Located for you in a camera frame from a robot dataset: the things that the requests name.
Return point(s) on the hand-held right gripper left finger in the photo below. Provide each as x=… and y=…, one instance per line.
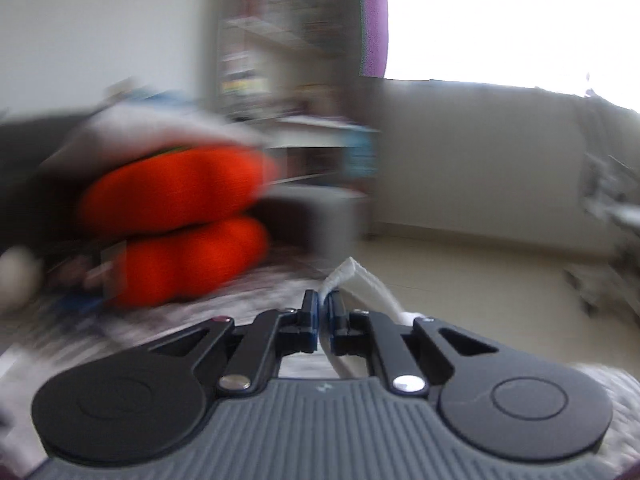
x=313, y=325

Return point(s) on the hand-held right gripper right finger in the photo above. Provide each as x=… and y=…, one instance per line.
x=341, y=331

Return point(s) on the thin white shirt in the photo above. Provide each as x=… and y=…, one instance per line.
x=360, y=280

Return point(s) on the dark grey sofa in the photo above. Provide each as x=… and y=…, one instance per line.
x=310, y=215

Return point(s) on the grey checked blanket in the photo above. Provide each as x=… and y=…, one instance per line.
x=200, y=325

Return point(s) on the orange pumpkin cushion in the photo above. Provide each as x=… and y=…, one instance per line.
x=190, y=210

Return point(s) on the blue plastic bag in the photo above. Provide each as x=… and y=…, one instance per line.
x=362, y=152

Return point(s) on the light grey pillow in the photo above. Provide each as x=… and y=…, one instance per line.
x=150, y=135

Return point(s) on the white shelf unit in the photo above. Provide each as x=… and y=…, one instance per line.
x=280, y=60

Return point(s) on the white and blue plush toy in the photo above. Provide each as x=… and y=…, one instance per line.
x=160, y=97

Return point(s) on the white office chair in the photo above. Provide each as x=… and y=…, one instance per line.
x=605, y=240

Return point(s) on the white fluffy plush ball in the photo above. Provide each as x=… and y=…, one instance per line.
x=17, y=275

